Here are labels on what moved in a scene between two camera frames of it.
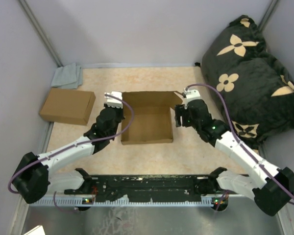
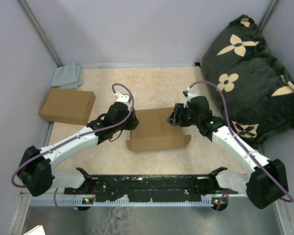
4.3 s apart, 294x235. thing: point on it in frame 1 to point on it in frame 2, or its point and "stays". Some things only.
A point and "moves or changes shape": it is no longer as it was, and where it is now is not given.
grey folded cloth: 68,77 stays
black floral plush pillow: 262,98 stays
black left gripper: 120,109 to 133,121
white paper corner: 37,230 stays
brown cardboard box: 153,121 moves or changes shape
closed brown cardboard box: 67,105 stays
